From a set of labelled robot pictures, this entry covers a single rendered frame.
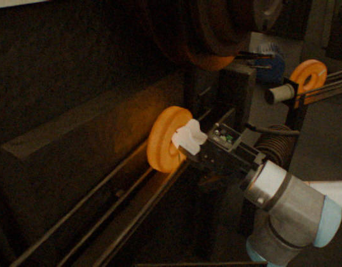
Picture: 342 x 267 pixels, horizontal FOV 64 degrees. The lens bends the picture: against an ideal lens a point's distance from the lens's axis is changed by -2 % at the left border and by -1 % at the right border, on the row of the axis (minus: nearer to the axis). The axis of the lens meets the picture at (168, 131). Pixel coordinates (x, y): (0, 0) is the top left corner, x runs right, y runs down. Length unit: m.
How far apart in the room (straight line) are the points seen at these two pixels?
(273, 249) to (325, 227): 0.12
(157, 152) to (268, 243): 0.29
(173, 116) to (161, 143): 0.06
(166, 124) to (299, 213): 0.30
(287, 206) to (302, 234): 0.06
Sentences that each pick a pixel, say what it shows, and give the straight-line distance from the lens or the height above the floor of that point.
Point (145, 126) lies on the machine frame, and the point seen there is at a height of 0.78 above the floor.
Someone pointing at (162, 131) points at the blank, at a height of 0.80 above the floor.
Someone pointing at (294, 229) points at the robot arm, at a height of 0.69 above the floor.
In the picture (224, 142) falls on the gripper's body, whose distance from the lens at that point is 0.56.
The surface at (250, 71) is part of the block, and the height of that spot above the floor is 0.80.
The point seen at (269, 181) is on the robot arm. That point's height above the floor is 0.76.
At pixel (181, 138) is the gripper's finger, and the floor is 0.77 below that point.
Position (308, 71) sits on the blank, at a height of 0.75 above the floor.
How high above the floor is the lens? 1.12
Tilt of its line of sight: 33 degrees down
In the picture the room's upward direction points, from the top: straight up
